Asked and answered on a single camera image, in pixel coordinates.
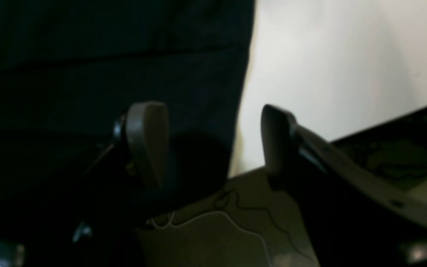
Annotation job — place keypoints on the black T-shirt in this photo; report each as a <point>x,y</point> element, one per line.
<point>68,68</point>

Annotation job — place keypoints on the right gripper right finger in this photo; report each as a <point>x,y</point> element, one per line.
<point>329,187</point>

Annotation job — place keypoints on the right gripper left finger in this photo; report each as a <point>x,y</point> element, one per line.
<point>141,137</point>

